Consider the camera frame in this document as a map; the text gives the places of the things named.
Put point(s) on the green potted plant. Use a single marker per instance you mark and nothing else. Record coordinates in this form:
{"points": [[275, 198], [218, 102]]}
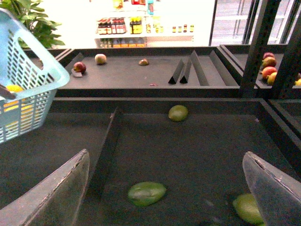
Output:
{"points": [[34, 18]]}

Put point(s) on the green mango far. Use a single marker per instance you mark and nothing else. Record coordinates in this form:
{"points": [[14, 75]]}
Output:
{"points": [[178, 113]]}

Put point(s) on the black shelf divider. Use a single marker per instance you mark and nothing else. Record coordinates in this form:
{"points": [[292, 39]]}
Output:
{"points": [[104, 162]]}

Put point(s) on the light blue plastic basket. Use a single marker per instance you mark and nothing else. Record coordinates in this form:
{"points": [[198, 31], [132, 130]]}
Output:
{"points": [[25, 62]]}

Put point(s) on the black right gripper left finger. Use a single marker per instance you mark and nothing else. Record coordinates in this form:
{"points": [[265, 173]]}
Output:
{"points": [[55, 201]]}

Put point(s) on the large yellow lemon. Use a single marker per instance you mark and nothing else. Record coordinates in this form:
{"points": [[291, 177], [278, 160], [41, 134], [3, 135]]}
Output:
{"points": [[14, 88]]}

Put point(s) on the bottles on white shelf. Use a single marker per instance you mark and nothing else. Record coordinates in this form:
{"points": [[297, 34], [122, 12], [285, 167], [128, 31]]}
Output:
{"points": [[141, 23]]}

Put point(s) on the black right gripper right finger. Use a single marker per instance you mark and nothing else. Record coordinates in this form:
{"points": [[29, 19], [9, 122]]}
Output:
{"points": [[277, 194]]}

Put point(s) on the green mango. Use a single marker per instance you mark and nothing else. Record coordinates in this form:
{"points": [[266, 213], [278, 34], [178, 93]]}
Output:
{"points": [[146, 193], [178, 113], [246, 208]]}

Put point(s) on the brown basket handle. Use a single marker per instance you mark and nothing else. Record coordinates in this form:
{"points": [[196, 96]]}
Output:
{"points": [[5, 93]]}

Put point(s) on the green mango middle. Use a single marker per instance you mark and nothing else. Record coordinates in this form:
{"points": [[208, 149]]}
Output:
{"points": [[146, 193]]}

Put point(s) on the green mango near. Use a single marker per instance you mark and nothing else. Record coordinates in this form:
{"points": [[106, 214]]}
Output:
{"points": [[246, 208]]}

